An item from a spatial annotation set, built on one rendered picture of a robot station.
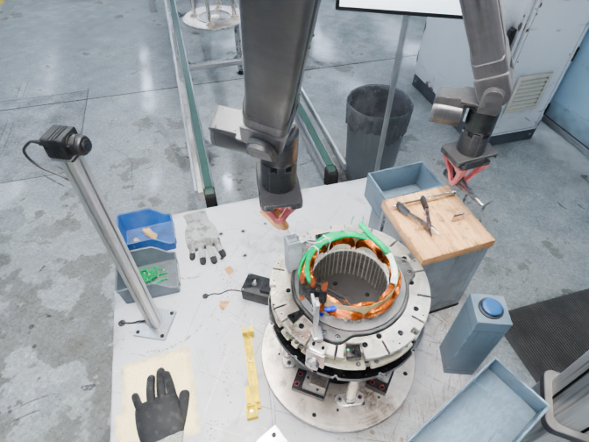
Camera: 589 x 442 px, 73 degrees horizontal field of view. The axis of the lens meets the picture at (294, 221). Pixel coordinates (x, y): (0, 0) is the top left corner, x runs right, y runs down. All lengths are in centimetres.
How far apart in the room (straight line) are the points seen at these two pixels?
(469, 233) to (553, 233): 180
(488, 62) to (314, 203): 80
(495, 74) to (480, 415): 59
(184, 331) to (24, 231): 184
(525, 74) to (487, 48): 226
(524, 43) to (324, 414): 243
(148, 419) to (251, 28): 90
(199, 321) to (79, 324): 118
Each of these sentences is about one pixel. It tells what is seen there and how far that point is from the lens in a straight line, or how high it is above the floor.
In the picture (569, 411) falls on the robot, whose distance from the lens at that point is 98.
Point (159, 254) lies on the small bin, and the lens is 128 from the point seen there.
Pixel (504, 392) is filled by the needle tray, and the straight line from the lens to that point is 88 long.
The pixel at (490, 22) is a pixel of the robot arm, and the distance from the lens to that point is 77.
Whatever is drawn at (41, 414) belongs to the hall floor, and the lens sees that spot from 213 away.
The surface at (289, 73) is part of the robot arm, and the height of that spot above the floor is 160.
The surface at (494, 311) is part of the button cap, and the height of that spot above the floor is 104.
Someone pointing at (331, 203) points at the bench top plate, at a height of 78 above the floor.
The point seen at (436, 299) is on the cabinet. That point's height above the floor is 85.
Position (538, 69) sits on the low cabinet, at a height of 58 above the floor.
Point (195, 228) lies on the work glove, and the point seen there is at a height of 80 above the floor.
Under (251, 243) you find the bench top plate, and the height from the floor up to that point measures 78.
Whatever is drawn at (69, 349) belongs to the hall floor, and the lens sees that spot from 222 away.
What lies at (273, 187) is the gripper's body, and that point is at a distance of 63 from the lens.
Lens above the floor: 177
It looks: 47 degrees down
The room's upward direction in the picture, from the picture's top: straight up
